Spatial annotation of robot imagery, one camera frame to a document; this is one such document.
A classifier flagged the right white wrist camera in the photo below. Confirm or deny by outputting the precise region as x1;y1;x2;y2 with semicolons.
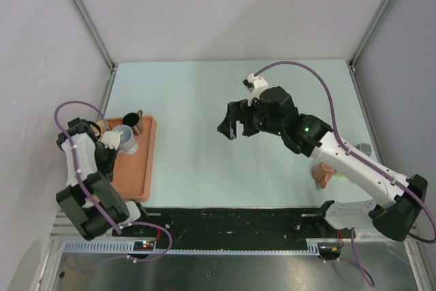
243;74;268;106

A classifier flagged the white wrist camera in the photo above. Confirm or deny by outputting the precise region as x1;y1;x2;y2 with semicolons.
100;130;123;151
243;74;268;106

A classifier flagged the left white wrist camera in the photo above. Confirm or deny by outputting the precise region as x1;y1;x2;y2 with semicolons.
100;130;123;151

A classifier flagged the yellow mug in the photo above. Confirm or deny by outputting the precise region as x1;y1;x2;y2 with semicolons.
334;171;344;178

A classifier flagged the left aluminium frame post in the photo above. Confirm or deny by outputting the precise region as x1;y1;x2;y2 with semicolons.
70;0;115;74

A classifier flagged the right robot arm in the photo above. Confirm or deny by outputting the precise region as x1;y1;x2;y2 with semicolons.
217;87;428;241

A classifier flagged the dark brown mug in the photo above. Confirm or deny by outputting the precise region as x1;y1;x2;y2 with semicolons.
122;110;144;136

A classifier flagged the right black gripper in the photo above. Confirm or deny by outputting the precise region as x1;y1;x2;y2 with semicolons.
217;97;284;140

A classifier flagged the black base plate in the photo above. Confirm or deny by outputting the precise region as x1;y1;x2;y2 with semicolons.
121;204;351;250

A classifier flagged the salmon plastic tray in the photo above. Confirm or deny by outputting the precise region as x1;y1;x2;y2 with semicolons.
111;116;157;202

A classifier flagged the orange mug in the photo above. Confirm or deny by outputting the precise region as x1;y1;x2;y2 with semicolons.
95;119;110;134

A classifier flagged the small salmon mug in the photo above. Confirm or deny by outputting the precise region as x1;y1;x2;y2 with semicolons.
311;163;335;189

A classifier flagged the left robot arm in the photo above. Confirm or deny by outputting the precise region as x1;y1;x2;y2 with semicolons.
56;118;151;241

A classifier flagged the white cable duct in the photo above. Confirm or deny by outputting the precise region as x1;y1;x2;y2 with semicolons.
61;240;320;256

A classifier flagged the aluminium frame post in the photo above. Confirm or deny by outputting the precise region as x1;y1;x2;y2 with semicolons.
70;0;115;74
349;0;396;69

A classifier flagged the right aluminium frame post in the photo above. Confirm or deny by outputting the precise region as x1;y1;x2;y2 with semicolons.
349;0;396;69

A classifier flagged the grey mug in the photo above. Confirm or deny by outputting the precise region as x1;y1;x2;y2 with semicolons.
356;142;373;156

